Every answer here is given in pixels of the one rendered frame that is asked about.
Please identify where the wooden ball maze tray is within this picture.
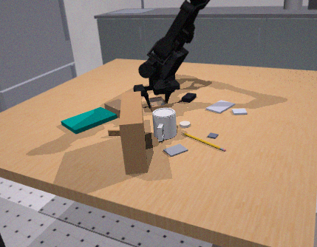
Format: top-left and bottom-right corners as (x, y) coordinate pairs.
(149, 96), (168, 112)

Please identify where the grey mug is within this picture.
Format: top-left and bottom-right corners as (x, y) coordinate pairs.
(152, 108), (177, 141)

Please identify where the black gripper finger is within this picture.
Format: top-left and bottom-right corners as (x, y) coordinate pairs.
(165, 90), (174, 103)
(141, 93), (150, 108)

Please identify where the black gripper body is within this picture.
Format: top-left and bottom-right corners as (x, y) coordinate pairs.
(133, 71), (180, 95)

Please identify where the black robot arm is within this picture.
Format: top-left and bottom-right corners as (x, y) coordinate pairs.
(138, 0), (210, 95)

